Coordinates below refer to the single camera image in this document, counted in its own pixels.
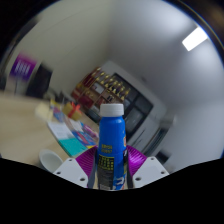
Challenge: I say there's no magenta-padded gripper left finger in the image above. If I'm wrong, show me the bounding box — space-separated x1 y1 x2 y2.
53 145 99 189

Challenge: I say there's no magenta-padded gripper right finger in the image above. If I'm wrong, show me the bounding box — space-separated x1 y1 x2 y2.
125 144 170 189

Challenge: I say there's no blue drink bottle white cap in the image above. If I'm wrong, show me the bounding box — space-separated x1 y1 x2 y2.
96 103 129 192

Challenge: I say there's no teal book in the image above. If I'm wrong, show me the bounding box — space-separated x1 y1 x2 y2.
58 137 88 158

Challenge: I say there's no black mug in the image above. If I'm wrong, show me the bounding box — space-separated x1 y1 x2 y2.
38 148 64 173

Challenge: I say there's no white paper booklet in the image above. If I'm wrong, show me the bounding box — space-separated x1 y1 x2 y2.
47 120 73 141

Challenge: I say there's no black framed glass door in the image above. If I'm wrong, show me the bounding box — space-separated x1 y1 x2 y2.
111 73 154 141

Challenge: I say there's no yellow gift box red ribbon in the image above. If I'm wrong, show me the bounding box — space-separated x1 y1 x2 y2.
63 101 83 122

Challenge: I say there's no pale yellow notepad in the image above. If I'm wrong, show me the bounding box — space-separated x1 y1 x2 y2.
34 101 54 121

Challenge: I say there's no wooden shelf unit with trophies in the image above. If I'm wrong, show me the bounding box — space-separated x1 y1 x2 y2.
70 66 132 116

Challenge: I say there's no purple sign board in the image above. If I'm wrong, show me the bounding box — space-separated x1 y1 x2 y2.
9 53 38 83

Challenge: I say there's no ceiling light tube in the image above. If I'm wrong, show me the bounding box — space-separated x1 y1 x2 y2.
181 26 209 52

